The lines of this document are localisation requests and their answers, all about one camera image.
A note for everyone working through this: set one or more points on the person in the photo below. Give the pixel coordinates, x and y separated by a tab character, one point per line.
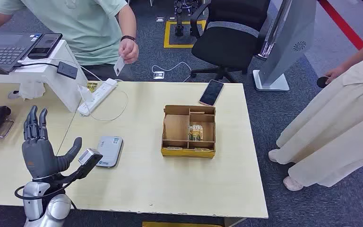
331	131
75	31

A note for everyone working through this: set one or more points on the person's right hand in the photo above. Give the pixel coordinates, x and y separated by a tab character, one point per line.
333	73

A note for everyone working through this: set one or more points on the grey card reader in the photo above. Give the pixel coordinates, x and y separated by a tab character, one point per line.
109	150

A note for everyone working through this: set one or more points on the white desk riser stand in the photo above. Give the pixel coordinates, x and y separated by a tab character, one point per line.
62	87

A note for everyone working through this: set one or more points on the black wristwatch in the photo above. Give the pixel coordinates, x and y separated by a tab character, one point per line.
128	38

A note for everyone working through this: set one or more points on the white ID card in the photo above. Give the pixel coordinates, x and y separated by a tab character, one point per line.
119	66

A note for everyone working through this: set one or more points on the grey standing kiosk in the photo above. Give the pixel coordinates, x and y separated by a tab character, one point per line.
288	44

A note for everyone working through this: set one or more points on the cardboard compartment box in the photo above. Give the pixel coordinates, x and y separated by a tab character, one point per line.
176	128

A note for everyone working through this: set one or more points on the black round object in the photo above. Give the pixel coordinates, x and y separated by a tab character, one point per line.
321	82

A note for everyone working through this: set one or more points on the pale shoe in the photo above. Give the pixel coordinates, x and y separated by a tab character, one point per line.
291	184
274	155

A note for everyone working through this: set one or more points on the dark grey laptop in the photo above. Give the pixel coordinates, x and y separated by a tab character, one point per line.
3	51

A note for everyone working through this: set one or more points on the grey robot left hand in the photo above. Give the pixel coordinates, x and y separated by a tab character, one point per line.
39	153

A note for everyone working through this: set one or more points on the grey desk grommet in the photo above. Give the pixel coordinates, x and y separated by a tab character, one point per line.
13	95

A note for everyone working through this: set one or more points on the white plug adapter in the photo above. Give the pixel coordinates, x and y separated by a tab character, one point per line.
86	94

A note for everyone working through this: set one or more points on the person's left forearm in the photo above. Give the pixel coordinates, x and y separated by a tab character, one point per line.
128	25

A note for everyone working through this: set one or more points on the pink-edged smartphone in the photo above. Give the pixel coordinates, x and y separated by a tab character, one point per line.
211	92

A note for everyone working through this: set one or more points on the black robot legs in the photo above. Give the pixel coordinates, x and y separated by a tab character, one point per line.
179	29

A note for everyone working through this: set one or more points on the person's left hand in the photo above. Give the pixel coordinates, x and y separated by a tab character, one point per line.
128	50

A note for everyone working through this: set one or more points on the metal floor socket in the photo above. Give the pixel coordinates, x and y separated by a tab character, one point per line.
158	75

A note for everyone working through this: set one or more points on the black smartphone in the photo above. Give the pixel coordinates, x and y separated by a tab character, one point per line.
45	45

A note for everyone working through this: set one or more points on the crumpled white tissue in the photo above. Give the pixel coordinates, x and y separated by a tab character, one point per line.
31	90

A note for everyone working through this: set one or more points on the white power strip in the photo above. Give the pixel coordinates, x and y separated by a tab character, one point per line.
98	95

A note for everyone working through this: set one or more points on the gold printed packet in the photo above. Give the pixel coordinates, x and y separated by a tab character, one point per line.
91	87

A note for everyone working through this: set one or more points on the black office chair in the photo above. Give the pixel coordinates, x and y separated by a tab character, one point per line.
228	47

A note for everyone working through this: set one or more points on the black power adapter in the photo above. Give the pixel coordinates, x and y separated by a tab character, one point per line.
67	70

